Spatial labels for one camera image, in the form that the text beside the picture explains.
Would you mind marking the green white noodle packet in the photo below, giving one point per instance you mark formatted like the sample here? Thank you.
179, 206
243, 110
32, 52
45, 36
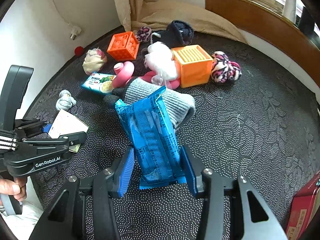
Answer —
99, 83

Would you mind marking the large pink leopard sock ball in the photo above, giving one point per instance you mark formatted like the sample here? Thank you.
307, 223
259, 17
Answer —
223, 67

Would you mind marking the black box on sill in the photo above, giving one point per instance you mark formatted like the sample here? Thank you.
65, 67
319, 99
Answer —
307, 18

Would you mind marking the dark patterned mat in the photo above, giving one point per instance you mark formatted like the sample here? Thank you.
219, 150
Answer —
250, 130

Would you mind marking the small pink leopard sock ball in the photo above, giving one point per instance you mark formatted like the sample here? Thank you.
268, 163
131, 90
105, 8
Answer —
143, 33

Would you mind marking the red box container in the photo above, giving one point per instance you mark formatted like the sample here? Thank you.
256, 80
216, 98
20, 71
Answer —
303, 205

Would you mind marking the grey knotted sock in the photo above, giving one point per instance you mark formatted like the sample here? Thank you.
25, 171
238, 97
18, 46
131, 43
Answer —
65, 101

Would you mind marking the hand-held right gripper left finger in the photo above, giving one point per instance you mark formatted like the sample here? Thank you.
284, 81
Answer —
125, 175

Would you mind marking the small red ball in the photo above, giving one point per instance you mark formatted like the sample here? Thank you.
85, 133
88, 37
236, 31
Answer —
78, 50

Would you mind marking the beige blanket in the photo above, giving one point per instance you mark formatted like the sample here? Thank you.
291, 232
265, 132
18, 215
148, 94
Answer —
195, 20

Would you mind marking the white paper packet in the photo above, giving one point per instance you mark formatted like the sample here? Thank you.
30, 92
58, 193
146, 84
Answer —
65, 125

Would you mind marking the white cylinder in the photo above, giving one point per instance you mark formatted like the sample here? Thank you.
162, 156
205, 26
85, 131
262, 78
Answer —
290, 5

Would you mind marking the blue snack packet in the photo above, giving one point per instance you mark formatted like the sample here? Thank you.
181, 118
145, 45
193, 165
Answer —
147, 135

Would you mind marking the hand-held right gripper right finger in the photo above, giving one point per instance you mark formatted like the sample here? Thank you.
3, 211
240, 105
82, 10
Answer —
188, 172

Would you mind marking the cream sock ball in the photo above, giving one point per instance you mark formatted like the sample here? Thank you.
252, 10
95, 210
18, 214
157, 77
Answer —
94, 60

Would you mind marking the navy fuzzy sock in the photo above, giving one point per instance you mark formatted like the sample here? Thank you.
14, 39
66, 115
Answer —
177, 33

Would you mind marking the grey knit sock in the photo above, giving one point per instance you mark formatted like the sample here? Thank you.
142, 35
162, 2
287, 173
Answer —
172, 102

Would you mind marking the white power plug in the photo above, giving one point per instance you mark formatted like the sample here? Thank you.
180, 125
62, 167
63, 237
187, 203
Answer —
75, 33

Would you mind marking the person's left hand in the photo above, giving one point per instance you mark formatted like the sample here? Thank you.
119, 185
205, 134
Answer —
11, 187

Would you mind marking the orange slatted cube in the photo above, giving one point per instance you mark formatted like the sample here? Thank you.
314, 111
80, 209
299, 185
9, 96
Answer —
193, 66

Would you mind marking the orange perforated cube crate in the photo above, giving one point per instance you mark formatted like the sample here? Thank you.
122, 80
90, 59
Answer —
123, 45

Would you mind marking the pink twisty toy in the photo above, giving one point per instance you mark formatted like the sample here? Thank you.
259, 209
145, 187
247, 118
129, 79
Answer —
123, 73

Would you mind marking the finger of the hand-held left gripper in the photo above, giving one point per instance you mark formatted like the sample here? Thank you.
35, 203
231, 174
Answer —
75, 138
46, 128

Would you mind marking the white fluffy sock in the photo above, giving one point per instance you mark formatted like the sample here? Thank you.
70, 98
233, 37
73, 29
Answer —
160, 60

